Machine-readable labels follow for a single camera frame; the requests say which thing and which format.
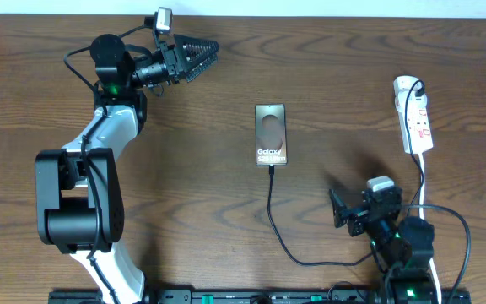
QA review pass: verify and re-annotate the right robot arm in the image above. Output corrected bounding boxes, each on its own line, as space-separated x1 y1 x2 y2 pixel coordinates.
329 186 439 304

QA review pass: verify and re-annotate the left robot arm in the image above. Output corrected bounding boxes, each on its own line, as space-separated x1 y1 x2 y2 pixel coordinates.
35 34 219 303

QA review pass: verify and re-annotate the white power strip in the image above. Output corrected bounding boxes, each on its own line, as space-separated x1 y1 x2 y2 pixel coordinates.
393 75 434 155

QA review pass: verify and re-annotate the white power strip cord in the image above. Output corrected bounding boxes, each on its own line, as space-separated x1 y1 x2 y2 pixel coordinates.
417 152 443 304

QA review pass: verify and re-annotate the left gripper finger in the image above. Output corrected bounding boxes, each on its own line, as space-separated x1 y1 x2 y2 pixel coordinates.
174 35 219 68
186 55 218 83

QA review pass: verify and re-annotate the white charger plug adapter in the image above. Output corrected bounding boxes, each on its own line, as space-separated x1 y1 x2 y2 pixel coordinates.
395 90 428 112

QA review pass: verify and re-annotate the black right camera cable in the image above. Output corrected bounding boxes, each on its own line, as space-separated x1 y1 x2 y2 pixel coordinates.
394 204 473 304

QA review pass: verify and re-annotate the black USB charging cable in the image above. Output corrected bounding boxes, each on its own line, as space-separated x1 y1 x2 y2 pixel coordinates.
267 79 427 268

